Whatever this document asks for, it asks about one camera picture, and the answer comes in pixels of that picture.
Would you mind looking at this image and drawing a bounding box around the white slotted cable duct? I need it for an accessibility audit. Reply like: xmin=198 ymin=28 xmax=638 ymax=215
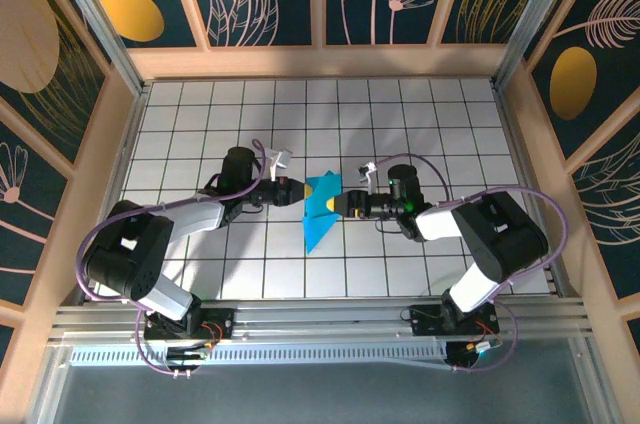
xmin=69 ymin=341 xmax=451 ymax=370

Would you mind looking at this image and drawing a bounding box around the blue paper sheet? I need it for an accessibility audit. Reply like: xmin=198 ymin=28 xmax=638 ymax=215
xmin=301 ymin=170 xmax=346 ymax=255

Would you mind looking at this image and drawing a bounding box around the aluminium frame rail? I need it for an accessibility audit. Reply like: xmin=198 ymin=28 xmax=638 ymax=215
xmin=47 ymin=296 xmax=594 ymax=345

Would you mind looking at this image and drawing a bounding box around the aluminium table side rail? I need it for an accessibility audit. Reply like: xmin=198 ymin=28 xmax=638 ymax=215
xmin=492 ymin=78 xmax=574 ymax=298
xmin=74 ymin=83 xmax=151 ymax=305

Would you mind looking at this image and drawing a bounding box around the aluminium corner post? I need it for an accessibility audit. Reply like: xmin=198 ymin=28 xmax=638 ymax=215
xmin=42 ymin=0 xmax=151 ymax=95
xmin=491 ymin=0 xmax=587 ymax=90

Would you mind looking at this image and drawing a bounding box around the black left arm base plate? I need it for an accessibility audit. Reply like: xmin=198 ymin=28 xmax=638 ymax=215
xmin=143 ymin=307 xmax=236 ymax=341

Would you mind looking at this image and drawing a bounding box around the black left controller box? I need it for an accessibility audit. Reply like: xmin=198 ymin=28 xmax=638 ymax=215
xmin=166 ymin=343 xmax=210 ymax=379

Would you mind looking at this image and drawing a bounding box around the black right controller box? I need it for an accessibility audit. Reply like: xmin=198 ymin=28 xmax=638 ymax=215
xmin=444 ymin=341 xmax=504 ymax=370

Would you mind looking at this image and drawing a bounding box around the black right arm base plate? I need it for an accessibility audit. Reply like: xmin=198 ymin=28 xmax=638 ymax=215
xmin=408 ymin=302 xmax=501 ymax=336

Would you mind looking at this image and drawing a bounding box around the black controller box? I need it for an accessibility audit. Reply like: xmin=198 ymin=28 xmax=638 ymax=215
xmin=166 ymin=343 xmax=210 ymax=379
xmin=444 ymin=341 xmax=504 ymax=370

